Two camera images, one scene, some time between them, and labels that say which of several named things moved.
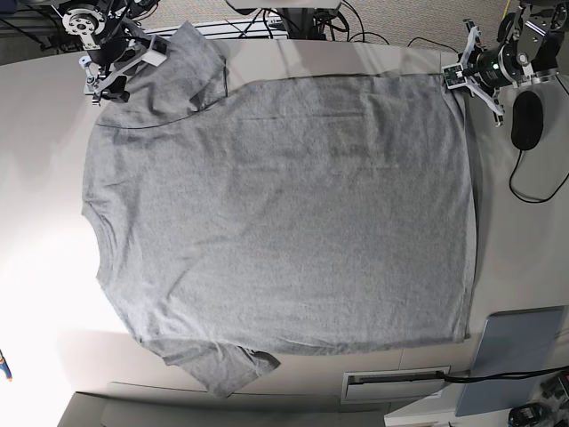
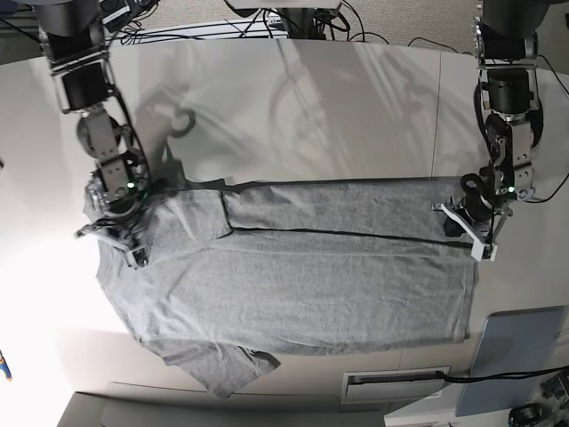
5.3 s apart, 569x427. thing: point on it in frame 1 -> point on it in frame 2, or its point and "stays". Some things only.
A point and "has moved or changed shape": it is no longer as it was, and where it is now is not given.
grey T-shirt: x=231 y=214 has moved or changed shape
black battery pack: x=525 y=415 stays
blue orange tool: x=4 y=366 stays
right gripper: x=480 y=64 -> x=480 y=219
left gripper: x=100 y=76 -> x=125 y=222
